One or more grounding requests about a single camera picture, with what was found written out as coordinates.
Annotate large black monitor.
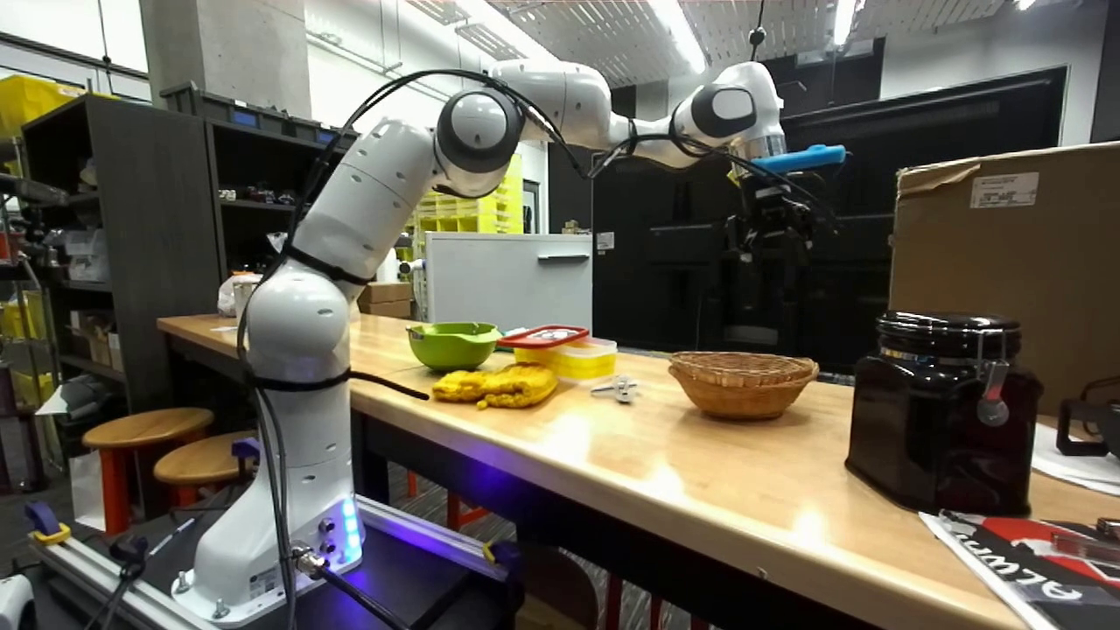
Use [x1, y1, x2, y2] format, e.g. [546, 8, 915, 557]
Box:
[589, 64, 1072, 377]

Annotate round wooden stool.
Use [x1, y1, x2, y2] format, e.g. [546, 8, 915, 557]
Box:
[152, 431, 264, 509]
[76, 401, 222, 540]

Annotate large cardboard box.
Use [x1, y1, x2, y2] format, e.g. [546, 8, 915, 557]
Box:
[885, 140, 1120, 420]

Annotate yellow cloth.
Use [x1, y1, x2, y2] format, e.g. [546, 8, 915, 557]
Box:
[426, 361, 565, 413]

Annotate white paper sheet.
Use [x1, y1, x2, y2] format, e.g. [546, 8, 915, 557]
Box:
[1028, 420, 1120, 502]

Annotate red container lid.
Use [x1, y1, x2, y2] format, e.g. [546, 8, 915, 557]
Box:
[497, 321, 595, 355]

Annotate green bowl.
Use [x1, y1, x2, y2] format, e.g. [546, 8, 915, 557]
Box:
[404, 320, 508, 377]

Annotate thin black cable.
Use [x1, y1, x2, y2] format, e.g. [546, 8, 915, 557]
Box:
[348, 368, 434, 401]

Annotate black storage shelf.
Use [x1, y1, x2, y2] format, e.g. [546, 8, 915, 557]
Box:
[19, 92, 360, 413]

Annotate small metal clip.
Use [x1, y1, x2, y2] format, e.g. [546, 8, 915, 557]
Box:
[589, 373, 649, 410]

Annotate brown wicker basket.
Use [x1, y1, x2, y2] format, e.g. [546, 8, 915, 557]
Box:
[664, 348, 824, 427]

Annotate robot base platform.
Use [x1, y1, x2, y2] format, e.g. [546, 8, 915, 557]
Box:
[32, 494, 526, 630]

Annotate small black device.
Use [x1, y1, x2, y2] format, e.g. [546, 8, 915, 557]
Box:
[1054, 370, 1120, 462]

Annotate yellow plastic container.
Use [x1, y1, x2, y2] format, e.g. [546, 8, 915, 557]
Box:
[510, 336, 624, 385]

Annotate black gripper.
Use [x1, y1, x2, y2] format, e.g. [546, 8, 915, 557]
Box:
[725, 172, 825, 281]

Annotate yellow storage bins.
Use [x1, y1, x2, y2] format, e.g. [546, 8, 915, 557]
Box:
[409, 161, 529, 243]

